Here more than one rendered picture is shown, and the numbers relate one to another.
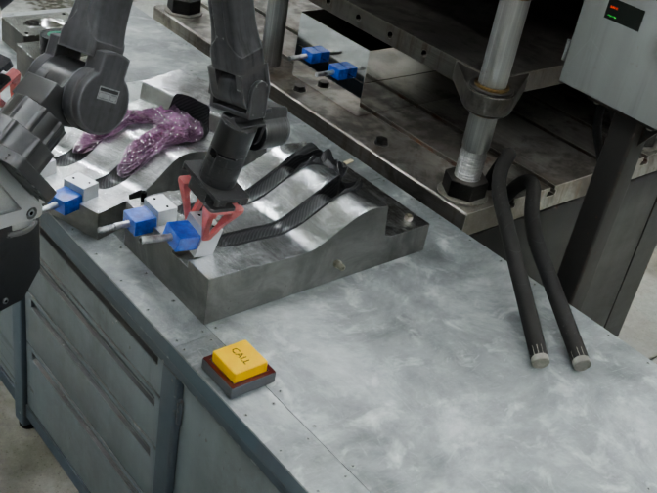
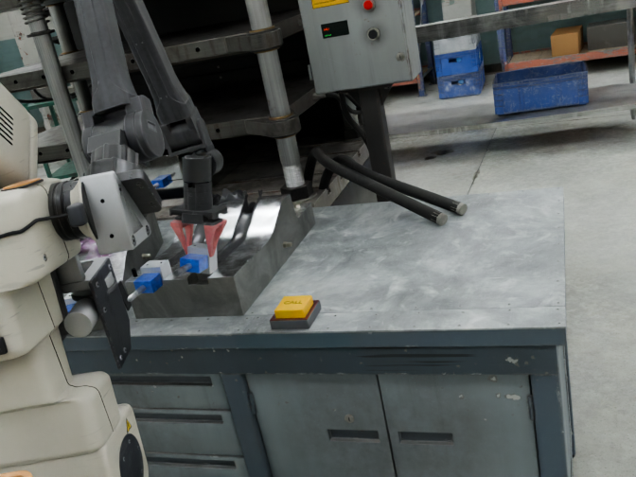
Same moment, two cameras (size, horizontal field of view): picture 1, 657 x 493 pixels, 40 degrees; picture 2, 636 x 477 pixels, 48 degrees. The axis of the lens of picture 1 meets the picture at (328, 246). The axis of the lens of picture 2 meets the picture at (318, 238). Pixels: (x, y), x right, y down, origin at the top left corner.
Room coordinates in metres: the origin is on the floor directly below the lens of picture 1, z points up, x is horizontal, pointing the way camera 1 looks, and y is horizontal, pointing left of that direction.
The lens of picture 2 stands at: (-0.14, 0.53, 1.43)
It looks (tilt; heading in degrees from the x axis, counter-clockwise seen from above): 21 degrees down; 337
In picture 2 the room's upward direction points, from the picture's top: 12 degrees counter-clockwise
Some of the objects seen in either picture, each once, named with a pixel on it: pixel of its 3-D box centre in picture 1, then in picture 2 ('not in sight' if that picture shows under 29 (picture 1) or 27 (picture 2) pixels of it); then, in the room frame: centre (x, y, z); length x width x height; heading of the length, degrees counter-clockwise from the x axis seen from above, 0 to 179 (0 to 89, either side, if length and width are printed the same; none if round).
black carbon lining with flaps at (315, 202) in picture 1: (278, 192); (217, 224); (1.42, 0.11, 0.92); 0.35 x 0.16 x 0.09; 135
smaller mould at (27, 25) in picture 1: (45, 34); not in sight; (2.14, 0.79, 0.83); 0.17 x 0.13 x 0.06; 135
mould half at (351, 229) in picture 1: (284, 216); (228, 240); (1.42, 0.09, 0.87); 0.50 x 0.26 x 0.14; 135
